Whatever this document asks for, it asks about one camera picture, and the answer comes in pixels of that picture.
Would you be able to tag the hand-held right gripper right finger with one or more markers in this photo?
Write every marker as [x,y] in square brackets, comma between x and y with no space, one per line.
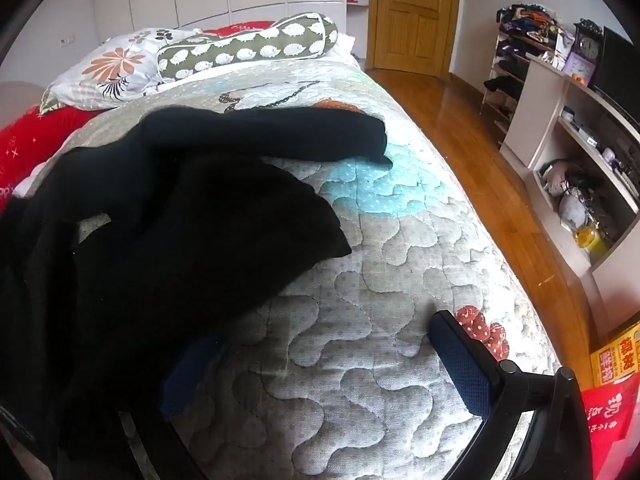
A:
[465,365]

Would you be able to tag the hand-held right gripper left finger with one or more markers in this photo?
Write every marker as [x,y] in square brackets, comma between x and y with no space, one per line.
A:
[176,389]

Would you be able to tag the black pants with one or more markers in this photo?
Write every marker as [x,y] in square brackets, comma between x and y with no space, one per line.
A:
[175,235]

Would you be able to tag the grey quilted bedspread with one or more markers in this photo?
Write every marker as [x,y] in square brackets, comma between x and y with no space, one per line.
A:
[375,285]

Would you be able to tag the red plastic bag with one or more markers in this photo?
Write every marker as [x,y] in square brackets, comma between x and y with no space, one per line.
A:
[607,420]

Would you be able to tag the yellow cardboard box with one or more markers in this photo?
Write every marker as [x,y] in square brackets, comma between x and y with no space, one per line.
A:
[617,355]

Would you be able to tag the yellow bottle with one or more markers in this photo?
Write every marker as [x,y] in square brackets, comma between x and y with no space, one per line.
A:
[591,244]

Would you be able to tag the pink bag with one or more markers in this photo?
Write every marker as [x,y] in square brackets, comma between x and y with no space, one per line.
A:
[556,177]

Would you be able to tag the white shelf unit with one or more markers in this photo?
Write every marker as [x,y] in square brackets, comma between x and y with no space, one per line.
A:
[537,105]

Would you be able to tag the white shoe rack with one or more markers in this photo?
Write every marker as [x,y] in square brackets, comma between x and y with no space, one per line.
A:
[505,90]

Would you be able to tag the red blanket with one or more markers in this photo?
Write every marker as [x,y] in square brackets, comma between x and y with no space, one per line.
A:
[40,135]

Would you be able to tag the purple square clock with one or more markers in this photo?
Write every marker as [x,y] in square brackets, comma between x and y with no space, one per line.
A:
[580,67]

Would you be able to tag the white floral pillow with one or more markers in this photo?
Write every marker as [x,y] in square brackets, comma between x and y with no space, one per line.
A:
[110,67]

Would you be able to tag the black television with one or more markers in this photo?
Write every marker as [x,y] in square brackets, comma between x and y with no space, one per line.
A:
[617,65]

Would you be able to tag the black ornate table clock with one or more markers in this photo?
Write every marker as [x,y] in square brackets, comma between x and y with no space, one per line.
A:
[590,47]

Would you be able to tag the green bolster pillow white print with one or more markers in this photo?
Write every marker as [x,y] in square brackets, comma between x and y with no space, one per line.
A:
[240,47]

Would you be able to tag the pile of clothes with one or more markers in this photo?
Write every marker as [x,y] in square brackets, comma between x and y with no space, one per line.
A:
[525,17]

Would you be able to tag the wooden door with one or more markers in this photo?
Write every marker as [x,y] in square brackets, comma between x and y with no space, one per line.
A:
[415,15]

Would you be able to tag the white corner shelf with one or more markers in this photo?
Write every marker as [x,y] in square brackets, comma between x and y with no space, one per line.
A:
[356,17]

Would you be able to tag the white wall socket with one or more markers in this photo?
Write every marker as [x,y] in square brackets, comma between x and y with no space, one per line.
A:
[67,40]

